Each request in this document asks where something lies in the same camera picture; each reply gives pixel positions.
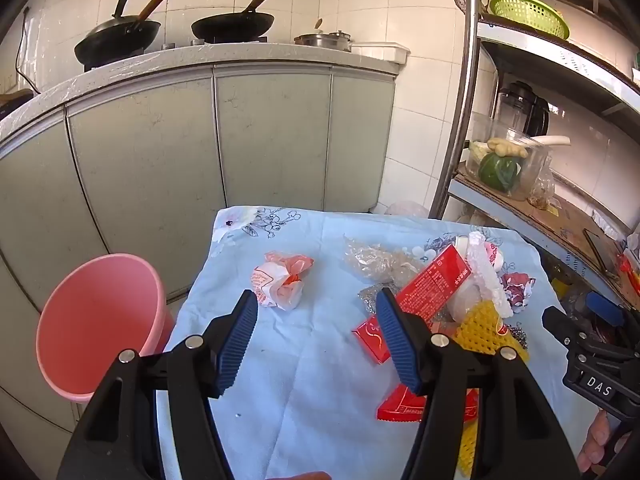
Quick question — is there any grey kitchen counter cabinet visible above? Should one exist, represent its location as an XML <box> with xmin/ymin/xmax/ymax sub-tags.
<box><xmin>0</xmin><ymin>40</ymin><xmax>401</xmax><ymax>456</ymax></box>

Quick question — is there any metal shelf rack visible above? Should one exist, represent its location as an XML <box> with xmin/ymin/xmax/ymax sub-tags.
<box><xmin>430</xmin><ymin>0</ymin><xmax>640</xmax><ymax>311</ymax></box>

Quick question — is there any cardboard sheet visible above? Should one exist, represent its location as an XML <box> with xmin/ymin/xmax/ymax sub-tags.
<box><xmin>452</xmin><ymin>165</ymin><xmax>631</xmax><ymax>271</ymax></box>

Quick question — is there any red snack packet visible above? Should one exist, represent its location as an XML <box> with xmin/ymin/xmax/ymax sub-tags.
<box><xmin>376</xmin><ymin>384</ymin><xmax>477</xmax><ymax>426</ymax></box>

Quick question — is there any clear plastic container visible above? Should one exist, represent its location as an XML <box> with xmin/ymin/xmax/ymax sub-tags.
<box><xmin>467</xmin><ymin>112</ymin><xmax>551</xmax><ymax>201</ymax></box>

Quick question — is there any white plastic bag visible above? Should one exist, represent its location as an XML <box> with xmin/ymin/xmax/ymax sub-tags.
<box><xmin>385</xmin><ymin>201</ymin><xmax>431</xmax><ymax>218</ymax></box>

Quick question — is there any black wok with wooden handle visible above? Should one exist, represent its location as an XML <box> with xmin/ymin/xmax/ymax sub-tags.
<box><xmin>191</xmin><ymin>0</ymin><xmax>285</xmax><ymax>43</ymax></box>
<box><xmin>74</xmin><ymin>0</ymin><xmax>180</xmax><ymax>67</ymax></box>

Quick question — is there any crumpled clear plastic bag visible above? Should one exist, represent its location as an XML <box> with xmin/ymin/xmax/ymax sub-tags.
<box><xmin>342</xmin><ymin>234</ymin><xmax>426</xmax><ymax>286</ymax></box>

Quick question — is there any black power cable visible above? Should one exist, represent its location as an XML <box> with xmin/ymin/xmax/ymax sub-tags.
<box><xmin>15</xmin><ymin>7</ymin><xmax>36</xmax><ymax>96</ymax></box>

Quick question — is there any lidded steel pan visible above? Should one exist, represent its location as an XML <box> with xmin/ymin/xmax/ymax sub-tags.
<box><xmin>294</xmin><ymin>32</ymin><xmax>346</xmax><ymax>51</ymax></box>

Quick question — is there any crumpled red white wrapper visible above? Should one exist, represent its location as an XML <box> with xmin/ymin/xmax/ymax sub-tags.
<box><xmin>500</xmin><ymin>272</ymin><xmax>537</xmax><ymax>313</ymax></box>

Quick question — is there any ginger root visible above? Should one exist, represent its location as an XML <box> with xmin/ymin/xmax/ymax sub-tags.
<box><xmin>487</xmin><ymin>137</ymin><xmax>528</xmax><ymax>158</ymax></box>

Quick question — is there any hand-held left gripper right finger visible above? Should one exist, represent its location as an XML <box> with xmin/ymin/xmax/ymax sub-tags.
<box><xmin>375</xmin><ymin>287</ymin><xmax>587</xmax><ymax>480</ymax></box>

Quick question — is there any red cardboard box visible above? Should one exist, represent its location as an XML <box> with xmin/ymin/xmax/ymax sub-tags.
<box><xmin>395</xmin><ymin>242</ymin><xmax>473</xmax><ymax>331</ymax></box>

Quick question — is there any pink plastic bucket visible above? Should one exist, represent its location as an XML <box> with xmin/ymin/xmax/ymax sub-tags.
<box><xmin>35</xmin><ymin>253</ymin><xmax>176</xmax><ymax>403</ymax></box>

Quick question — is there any white foam net sleeve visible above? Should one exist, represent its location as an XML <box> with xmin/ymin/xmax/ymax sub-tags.
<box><xmin>467</xmin><ymin>230</ymin><xmax>516</xmax><ymax>318</ymax></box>

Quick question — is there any green plastic basket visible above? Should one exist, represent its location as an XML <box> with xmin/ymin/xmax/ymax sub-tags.
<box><xmin>489</xmin><ymin>0</ymin><xmax>571</xmax><ymax>41</ymax></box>

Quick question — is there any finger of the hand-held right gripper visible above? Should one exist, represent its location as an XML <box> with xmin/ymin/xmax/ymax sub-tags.
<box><xmin>541</xmin><ymin>305</ymin><xmax>640</xmax><ymax>361</ymax></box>
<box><xmin>586</xmin><ymin>292</ymin><xmax>640</xmax><ymax>343</ymax></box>

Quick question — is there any crumpled white orange wrapper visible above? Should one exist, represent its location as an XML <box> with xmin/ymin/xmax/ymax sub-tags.
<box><xmin>248</xmin><ymin>251</ymin><xmax>316</xmax><ymax>312</ymax></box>

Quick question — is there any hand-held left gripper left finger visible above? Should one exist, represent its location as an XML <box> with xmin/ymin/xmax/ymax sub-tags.
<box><xmin>56</xmin><ymin>289</ymin><xmax>259</xmax><ymax>480</ymax></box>

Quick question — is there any white plastic tray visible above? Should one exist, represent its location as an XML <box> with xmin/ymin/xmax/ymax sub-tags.
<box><xmin>350</xmin><ymin>41</ymin><xmax>411</xmax><ymax>65</ymax></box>

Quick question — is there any plastic bag of nuts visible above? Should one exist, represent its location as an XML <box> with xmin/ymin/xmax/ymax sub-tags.
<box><xmin>527</xmin><ymin>157</ymin><xmax>557</xmax><ymax>210</ymax></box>

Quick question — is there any small red packet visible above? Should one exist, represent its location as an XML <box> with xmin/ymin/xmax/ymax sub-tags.
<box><xmin>351</xmin><ymin>316</ymin><xmax>393</xmax><ymax>366</ymax></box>

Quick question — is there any floral light blue cloth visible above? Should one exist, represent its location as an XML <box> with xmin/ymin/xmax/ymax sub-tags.
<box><xmin>155</xmin><ymin>204</ymin><xmax>601</xmax><ymax>480</ymax></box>

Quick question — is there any person's right hand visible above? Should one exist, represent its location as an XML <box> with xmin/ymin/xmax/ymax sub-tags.
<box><xmin>576</xmin><ymin>410</ymin><xmax>632</xmax><ymax>478</ymax></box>

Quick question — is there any green squash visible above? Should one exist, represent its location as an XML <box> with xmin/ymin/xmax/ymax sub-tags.
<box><xmin>477</xmin><ymin>152</ymin><xmax>521</xmax><ymax>192</ymax></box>

